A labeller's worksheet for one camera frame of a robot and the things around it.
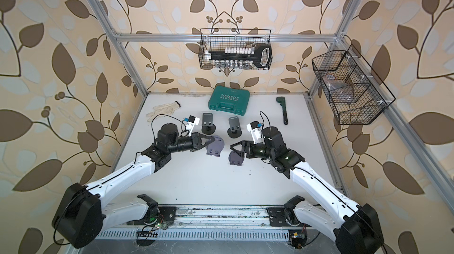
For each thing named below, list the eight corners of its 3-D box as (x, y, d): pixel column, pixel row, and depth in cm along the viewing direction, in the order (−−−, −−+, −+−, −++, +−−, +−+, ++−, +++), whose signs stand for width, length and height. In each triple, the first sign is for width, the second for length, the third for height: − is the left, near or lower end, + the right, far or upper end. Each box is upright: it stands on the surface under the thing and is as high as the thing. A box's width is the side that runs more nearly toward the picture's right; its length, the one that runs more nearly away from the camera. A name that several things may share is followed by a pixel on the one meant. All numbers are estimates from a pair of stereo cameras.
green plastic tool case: (207, 109, 114) (206, 104, 110) (215, 88, 126) (215, 83, 123) (246, 116, 110) (246, 111, 106) (251, 94, 123) (251, 89, 119)
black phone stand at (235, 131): (227, 137, 100) (227, 129, 94) (228, 125, 106) (227, 116, 99) (240, 137, 100) (241, 129, 94) (240, 125, 106) (241, 116, 99)
